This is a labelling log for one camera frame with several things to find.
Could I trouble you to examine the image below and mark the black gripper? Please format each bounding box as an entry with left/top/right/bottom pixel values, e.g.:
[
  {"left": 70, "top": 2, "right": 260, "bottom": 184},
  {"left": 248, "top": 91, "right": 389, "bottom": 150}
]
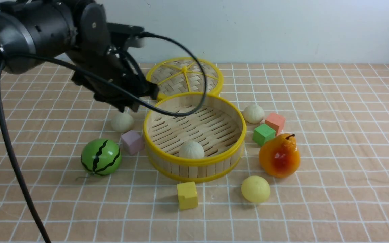
[{"left": 67, "top": 21, "right": 159, "bottom": 113}]

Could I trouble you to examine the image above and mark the white bun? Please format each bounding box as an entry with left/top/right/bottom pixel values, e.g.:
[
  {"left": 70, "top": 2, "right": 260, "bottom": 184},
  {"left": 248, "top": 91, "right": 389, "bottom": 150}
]
[
  {"left": 179, "top": 140, "right": 205, "bottom": 159},
  {"left": 242, "top": 104, "right": 265, "bottom": 124},
  {"left": 111, "top": 113, "right": 134, "bottom": 133}
]

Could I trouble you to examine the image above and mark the yellow bun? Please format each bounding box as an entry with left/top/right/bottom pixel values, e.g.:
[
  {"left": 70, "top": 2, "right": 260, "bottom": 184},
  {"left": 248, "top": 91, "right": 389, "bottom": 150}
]
[{"left": 241, "top": 175, "right": 270, "bottom": 204}]

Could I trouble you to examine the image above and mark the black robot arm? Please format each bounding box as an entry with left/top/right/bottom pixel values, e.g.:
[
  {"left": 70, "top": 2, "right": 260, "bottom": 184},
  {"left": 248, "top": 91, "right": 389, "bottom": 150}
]
[{"left": 0, "top": 0, "right": 160, "bottom": 100}]

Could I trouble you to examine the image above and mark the woven bamboo steamer lid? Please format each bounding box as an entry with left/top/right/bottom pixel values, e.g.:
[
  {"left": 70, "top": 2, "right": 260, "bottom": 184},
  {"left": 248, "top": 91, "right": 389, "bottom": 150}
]
[{"left": 146, "top": 57, "right": 224, "bottom": 101}]

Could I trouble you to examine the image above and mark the bamboo steamer tray yellow rim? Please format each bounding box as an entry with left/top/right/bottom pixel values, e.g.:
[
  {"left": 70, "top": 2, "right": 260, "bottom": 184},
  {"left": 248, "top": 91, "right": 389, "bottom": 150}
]
[{"left": 143, "top": 94, "right": 247, "bottom": 183}]

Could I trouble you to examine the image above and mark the pink wooden cube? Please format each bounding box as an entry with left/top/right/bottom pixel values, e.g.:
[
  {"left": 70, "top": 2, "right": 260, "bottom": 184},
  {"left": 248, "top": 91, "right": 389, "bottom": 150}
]
[{"left": 121, "top": 130, "right": 145, "bottom": 155}]

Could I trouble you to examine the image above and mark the green toy watermelon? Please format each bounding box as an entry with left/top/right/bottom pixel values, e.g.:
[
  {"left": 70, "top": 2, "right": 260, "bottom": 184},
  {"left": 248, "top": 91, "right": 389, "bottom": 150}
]
[{"left": 81, "top": 139, "right": 122, "bottom": 177}]

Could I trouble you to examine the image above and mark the yellow wooden block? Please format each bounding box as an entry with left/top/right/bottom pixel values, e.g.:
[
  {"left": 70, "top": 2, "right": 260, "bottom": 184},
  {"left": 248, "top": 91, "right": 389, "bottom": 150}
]
[{"left": 177, "top": 182, "right": 199, "bottom": 210}]

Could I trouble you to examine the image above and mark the green wooden cube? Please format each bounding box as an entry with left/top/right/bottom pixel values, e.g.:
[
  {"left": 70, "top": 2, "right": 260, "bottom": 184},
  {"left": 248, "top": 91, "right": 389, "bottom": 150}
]
[{"left": 252, "top": 123, "right": 276, "bottom": 146}]

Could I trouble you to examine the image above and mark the coral wooden cube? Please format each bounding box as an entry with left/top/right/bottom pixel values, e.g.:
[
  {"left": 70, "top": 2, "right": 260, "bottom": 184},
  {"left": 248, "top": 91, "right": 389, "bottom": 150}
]
[{"left": 264, "top": 113, "right": 285, "bottom": 136}]

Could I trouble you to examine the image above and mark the orange toy pear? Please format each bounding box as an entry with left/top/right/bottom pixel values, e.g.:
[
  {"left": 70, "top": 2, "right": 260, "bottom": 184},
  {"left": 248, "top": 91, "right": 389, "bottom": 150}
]
[{"left": 258, "top": 133, "right": 301, "bottom": 179}]

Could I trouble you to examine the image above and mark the checkered orange tablecloth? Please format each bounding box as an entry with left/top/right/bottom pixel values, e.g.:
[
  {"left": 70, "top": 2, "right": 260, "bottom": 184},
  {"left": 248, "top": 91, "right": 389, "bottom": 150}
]
[{"left": 1, "top": 63, "right": 389, "bottom": 243}]

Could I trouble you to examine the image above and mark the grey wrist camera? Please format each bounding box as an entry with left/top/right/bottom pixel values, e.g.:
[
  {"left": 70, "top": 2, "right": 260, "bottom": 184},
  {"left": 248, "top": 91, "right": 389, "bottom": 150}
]
[{"left": 107, "top": 22, "right": 145, "bottom": 49}]

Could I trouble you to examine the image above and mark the black cable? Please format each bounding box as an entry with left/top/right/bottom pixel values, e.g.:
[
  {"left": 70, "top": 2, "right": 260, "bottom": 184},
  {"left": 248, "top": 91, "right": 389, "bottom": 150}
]
[{"left": 0, "top": 31, "right": 208, "bottom": 243}]

